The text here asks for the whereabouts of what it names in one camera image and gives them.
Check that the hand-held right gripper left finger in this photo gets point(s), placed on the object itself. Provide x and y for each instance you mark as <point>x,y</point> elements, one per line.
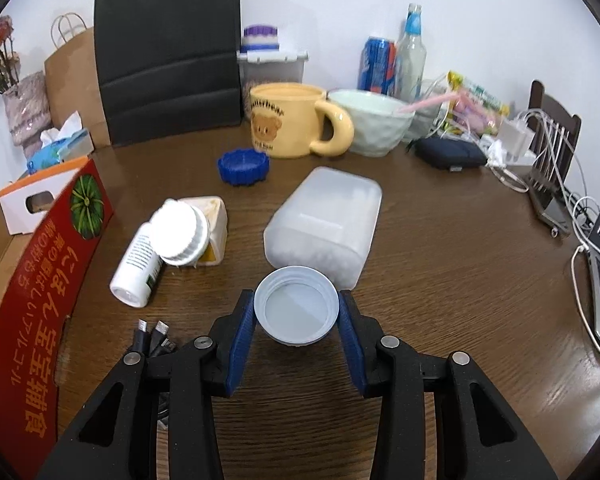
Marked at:
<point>240,350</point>

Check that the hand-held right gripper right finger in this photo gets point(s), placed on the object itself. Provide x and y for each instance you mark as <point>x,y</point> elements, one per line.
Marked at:
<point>352,350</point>

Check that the white plastic lid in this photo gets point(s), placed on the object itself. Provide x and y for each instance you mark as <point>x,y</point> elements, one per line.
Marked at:
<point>295,310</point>

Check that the white plastic bottle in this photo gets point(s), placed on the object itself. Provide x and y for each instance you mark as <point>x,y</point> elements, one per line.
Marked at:
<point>137,270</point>

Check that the translucent plastic container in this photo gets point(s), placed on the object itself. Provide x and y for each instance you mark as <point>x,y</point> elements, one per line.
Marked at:
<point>325,220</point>

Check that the orange cardboard box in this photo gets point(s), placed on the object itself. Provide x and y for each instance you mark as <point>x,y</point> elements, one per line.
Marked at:
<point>35,360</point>

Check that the blue plastic lid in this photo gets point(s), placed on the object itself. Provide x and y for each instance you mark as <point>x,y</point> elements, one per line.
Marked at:
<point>242,165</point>

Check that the dark blue pouch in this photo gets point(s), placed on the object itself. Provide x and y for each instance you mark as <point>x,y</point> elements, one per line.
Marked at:
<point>450,152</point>

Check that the pale green bowl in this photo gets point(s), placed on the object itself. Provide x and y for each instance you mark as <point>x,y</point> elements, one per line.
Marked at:
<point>375,125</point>

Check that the yellow bear mug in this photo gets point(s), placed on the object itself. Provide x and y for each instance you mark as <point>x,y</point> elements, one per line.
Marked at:
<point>285,125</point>

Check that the pink straw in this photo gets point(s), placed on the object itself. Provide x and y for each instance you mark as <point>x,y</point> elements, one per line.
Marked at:
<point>430,101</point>

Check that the pink packet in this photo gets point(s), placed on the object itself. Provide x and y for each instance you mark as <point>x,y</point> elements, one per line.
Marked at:
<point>472,116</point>

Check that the white charger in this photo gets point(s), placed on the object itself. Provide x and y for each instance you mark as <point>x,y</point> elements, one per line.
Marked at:
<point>515,137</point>

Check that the blue tissue pack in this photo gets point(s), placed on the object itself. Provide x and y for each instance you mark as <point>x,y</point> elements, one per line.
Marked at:
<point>65,147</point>

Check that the clear food container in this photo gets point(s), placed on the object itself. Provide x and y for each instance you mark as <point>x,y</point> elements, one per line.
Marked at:
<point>270,72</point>

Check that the blue drink can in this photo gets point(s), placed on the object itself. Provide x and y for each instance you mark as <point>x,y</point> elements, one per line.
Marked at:
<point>375,65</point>

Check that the yellow green snack packet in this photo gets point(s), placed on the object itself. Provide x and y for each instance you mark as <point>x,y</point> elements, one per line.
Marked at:
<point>480,92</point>

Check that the clear glass bottle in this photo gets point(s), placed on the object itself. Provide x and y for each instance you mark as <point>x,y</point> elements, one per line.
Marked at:
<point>410,65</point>

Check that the black paper bag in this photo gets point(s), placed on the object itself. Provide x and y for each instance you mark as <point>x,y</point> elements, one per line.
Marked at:
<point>170,60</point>

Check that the dark wooden chair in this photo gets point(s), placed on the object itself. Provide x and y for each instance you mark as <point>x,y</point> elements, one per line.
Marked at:
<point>542,105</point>

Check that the brown paper bag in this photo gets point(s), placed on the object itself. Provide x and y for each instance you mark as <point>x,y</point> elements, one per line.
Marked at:
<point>75,85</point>

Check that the purple white jar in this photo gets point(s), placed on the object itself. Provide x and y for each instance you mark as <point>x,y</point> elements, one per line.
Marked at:
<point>260,37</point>

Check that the pink ceramic vase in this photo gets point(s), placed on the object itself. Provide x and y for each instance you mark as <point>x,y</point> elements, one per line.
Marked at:
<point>27,110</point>

